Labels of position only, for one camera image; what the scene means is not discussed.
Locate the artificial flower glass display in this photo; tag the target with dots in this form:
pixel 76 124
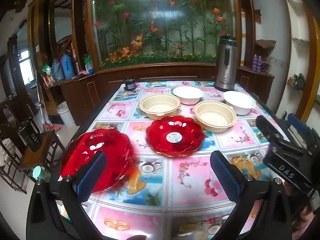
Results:
pixel 162 30

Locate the white plastic bucket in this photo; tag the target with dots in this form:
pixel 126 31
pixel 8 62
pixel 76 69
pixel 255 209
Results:
pixel 65 115

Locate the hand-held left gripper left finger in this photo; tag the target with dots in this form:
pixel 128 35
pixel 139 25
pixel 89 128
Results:
pixel 92 177

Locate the purple bottle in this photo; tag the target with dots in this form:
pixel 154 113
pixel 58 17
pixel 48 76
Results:
pixel 259 63
pixel 254 63

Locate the white foam bowl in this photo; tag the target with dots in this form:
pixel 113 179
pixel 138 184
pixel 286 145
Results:
pixel 187 95
pixel 238 102

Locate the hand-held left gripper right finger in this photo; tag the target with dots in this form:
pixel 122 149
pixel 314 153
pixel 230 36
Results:
pixel 225 177

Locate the small black jar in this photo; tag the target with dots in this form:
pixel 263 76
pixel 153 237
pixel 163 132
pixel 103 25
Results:
pixel 129 85

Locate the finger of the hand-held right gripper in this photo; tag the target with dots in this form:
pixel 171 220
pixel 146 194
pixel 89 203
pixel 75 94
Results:
pixel 270 130
pixel 297 126

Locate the black electric kettle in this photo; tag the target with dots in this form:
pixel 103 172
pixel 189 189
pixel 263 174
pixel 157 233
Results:
pixel 30 137

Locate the red plastic plate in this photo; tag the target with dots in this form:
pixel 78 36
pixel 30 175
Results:
pixel 82 145

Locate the blue thermos flask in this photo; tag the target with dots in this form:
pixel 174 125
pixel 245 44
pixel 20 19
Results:
pixel 68 67

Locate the dark wooden cabinet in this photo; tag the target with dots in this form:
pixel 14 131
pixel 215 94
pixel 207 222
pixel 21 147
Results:
pixel 82 92

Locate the teal cup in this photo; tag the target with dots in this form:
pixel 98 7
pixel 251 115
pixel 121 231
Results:
pixel 41 173

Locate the wooden stool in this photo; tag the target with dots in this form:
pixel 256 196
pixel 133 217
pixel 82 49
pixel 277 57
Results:
pixel 32 156

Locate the grey thermos flask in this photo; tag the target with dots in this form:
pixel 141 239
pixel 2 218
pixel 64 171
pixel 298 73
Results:
pixel 57 71

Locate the beige plastic bowl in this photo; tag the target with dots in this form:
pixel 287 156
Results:
pixel 215 117
pixel 160 106

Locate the green snack bag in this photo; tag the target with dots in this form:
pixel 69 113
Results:
pixel 46 70

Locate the stainless steel thermos jug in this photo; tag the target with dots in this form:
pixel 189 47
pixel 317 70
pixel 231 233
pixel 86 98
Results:
pixel 226 65

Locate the dark green shelf ornament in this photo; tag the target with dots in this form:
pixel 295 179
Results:
pixel 298 80

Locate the printed fruit tablecloth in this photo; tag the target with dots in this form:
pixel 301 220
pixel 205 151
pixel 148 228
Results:
pixel 190 180

